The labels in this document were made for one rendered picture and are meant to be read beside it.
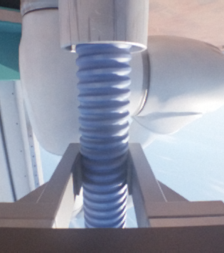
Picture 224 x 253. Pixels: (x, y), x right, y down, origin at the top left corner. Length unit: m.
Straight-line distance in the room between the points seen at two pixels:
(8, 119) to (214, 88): 0.99
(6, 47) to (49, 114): 0.82
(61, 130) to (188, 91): 0.15
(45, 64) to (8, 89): 0.89
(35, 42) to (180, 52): 0.15
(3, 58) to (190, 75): 0.87
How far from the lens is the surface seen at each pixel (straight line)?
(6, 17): 0.85
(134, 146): 0.15
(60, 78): 0.17
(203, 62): 0.24
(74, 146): 0.15
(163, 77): 0.20
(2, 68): 0.98
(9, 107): 1.07
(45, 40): 0.18
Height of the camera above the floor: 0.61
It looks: 16 degrees up
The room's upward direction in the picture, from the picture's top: 180 degrees counter-clockwise
